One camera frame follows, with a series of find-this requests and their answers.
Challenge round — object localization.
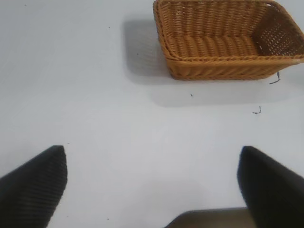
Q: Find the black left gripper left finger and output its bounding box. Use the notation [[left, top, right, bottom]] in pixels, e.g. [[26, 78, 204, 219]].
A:
[[0, 145, 68, 228]]

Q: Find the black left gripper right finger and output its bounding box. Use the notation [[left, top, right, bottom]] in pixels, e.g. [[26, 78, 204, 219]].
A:
[[237, 145, 304, 228]]

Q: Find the brown woven wicker basket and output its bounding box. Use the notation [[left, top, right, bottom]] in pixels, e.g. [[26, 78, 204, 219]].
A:
[[152, 0, 304, 81]]

